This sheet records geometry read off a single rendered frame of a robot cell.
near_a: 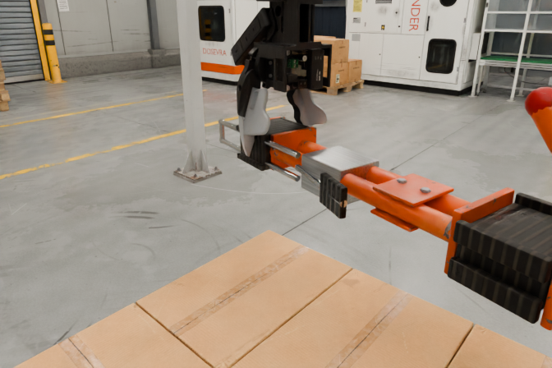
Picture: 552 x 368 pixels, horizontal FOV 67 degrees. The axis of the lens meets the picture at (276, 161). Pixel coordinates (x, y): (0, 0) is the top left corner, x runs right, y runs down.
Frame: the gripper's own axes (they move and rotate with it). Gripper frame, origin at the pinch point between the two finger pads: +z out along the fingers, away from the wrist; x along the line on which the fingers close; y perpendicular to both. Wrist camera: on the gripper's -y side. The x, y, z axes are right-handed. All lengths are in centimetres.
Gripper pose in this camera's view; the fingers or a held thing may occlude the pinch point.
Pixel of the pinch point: (275, 142)
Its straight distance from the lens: 59.2
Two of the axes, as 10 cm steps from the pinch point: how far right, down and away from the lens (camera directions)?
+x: 8.3, -1.9, 5.2
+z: 0.0, 9.4, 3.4
